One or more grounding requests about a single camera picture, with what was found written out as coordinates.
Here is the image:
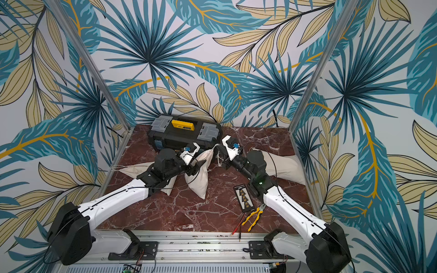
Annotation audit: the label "cream cloth bag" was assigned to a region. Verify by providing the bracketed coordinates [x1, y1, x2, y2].
[262, 151, 306, 185]
[119, 162, 176, 196]
[184, 149, 214, 200]

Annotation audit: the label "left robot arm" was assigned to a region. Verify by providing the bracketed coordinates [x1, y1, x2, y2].
[43, 148, 207, 266]

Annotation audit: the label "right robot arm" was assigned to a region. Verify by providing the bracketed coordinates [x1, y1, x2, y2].
[215, 144, 353, 273]

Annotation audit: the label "black plastic toolbox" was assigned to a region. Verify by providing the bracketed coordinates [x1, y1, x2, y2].
[147, 114, 223, 152]

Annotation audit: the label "black bit set card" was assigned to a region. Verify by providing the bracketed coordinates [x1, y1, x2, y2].
[234, 184, 255, 213]

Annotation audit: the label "yellow black pliers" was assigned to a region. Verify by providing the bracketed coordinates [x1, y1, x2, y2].
[241, 204, 266, 233]

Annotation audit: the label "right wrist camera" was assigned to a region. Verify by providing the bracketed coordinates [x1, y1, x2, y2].
[222, 135, 243, 161]

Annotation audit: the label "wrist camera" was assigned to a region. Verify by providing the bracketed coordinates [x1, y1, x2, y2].
[222, 135, 243, 161]
[179, 142, 200, 165]

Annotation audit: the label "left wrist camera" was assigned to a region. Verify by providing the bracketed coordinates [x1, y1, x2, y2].
[179, 142, 200, 165]

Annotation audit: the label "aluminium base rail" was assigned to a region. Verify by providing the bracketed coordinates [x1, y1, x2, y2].
[51, 230, 349, 273]

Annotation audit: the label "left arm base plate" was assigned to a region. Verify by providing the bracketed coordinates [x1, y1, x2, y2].
[108, 241, 159, 261]

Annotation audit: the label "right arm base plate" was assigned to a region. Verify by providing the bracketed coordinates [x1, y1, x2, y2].
[244, 241, 293, 260]

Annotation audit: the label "right aluminium frame post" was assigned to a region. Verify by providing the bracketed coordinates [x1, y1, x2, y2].
[289, 0, 358, 135]

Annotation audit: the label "aluminium frame post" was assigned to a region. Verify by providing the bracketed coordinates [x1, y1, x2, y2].
[46, 0, 131, 131]
[289, 0, 358, 135]

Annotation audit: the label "left aluminium frame post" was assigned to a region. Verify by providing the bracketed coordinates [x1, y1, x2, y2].
[46, 0, 131, 131]

